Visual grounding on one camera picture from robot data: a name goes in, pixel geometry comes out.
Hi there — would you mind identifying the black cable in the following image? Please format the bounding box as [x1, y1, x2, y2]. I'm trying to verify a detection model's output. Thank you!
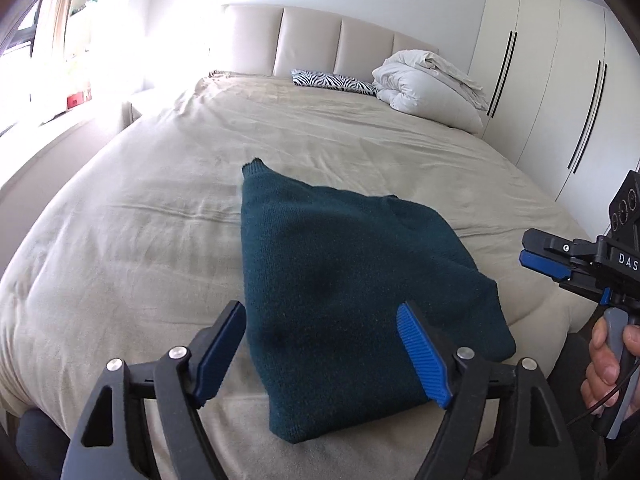
[565, 360, 640, 428]

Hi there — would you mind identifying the person's left leg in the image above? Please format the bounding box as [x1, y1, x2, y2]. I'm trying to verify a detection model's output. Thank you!
[15, 407, 71, 480]

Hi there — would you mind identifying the beige curtain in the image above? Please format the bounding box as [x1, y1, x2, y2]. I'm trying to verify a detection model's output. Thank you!
[30, 0, 83, 61]

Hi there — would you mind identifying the white nightstand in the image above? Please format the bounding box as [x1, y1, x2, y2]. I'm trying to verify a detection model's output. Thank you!
[122, 91, 166, 123]

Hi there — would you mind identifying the person's right leg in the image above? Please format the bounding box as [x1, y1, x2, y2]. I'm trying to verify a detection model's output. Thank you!
[546, 332, 601, 480]

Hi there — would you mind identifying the white window ledge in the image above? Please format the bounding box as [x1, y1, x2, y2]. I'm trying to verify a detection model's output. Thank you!
[0, 102, 131, 221]

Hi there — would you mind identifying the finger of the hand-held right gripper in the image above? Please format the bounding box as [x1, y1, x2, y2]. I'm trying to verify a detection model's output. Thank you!
[519, 250, 612, 307]
[522, 228, 598, 263]

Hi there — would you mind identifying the folded white duvet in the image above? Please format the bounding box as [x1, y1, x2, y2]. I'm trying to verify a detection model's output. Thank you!
[372, 50, 490, 134]

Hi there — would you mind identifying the window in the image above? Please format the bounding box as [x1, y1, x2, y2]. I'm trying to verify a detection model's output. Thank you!
[0, 0, 56, 126]

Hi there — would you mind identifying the person's leg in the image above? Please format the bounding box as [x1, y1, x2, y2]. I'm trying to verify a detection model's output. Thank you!
[15, 407, 71, 480]
[546, 332, 601, 480]

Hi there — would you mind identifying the white wardrobe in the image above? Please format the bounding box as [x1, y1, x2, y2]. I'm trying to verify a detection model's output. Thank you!
[467, 0, 640, 241]

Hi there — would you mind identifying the beige padded headboard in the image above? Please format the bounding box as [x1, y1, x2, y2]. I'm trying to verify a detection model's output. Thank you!
[222, 4, 441, 81]

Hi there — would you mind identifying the person's right hand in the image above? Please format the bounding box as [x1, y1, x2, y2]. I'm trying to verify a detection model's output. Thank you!
[580, 319, 640, 413]

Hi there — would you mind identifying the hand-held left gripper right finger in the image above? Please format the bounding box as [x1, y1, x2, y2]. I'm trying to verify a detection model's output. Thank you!
[396, 301, 583, 480]

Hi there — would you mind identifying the bed with beige sheet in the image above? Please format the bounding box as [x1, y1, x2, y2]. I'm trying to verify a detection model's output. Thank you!
[0, 72, 593, 480]

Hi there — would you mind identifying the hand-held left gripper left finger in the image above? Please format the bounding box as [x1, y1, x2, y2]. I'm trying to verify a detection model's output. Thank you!
[60, 300, 247, 480]

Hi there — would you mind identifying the dark green knit sweater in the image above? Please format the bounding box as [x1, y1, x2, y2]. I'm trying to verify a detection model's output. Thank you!
[241, 158, 517, 445]

